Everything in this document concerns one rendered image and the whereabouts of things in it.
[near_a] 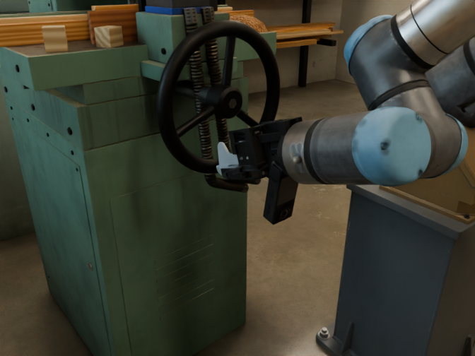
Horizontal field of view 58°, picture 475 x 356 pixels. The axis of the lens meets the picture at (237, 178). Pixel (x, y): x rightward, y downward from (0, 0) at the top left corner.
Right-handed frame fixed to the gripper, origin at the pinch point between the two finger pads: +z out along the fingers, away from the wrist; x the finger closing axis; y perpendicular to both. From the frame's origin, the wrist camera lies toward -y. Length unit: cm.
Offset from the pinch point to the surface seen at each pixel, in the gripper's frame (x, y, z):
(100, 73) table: 10.7, 22.6, 17.6
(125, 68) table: 5.4, 22.7, 17.5
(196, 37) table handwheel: 1.1, 23.3, -2.5
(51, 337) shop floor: 23, -46, 79
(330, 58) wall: -339, 39, 243
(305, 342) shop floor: -36, -64, 30
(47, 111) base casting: 16.4, 18.8, 38.7
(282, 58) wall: -271, 47, 247
